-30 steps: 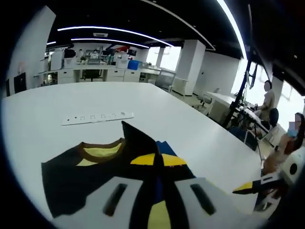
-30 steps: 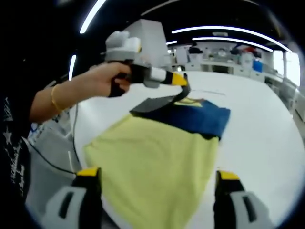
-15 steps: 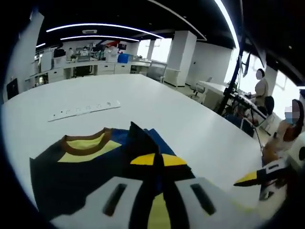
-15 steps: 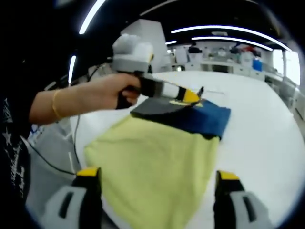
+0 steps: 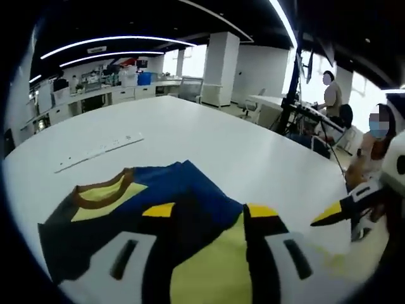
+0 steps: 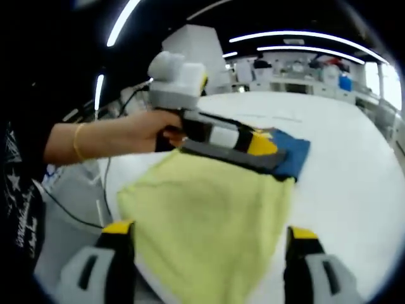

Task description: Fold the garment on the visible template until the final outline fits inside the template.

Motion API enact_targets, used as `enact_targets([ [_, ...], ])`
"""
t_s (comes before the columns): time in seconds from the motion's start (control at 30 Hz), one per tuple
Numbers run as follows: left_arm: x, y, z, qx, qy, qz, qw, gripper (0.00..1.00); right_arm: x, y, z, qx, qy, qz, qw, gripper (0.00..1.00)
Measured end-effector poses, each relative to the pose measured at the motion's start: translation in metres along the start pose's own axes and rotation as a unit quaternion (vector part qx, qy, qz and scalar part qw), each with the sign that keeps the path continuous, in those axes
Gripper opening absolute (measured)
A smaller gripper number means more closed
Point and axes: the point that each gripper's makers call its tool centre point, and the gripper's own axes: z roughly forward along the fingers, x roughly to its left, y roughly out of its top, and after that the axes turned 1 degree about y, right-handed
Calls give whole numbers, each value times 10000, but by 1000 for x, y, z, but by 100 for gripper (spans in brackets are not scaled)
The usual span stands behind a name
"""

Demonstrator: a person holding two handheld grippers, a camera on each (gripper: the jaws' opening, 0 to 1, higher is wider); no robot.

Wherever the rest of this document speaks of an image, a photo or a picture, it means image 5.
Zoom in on black tripod stand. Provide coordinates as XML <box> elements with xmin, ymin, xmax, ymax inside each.
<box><xmin>278</xmin><ymin>53</ymin><xmax>304</xmax><ymax>134</ymax></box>

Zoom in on yellow and blue garment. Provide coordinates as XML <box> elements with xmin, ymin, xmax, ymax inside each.
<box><xmin>37</xmin><ymin>160</ymin><xmax>254</xmax><ymax>304</ymax></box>

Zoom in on long ceiling light strip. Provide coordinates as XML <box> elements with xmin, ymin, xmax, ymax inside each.
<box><xmin>40</xmin><ymin>35</ymin><xmax>197</xmax><ymax>60</ymax></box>
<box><xmin>59</xmin><ymin>50</ymin><xmax>165</xmax><ymax>68</ymax></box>

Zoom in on white office chair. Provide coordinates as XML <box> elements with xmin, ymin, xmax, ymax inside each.
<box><xmin>178</xmin><ymin>77</ymin><xmax>203</xmax><ymax>102</ymax></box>

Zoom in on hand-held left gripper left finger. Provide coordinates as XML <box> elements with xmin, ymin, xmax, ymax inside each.
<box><xmin>78</xmin><ymin>202</ymin><xmax>183</xmax><ymax>304</ymax></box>

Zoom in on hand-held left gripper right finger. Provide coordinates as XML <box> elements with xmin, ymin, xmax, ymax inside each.
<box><xmin>242</xmin><ymin>203</ymin><xmax>333</xmax><ymax>304</ymax></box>

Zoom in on white counter cabinets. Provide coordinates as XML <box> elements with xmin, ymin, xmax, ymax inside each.
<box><xmin>50</xmin><ymin>84</ymin><xmax>159</xmax><ymax>121</ymax></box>

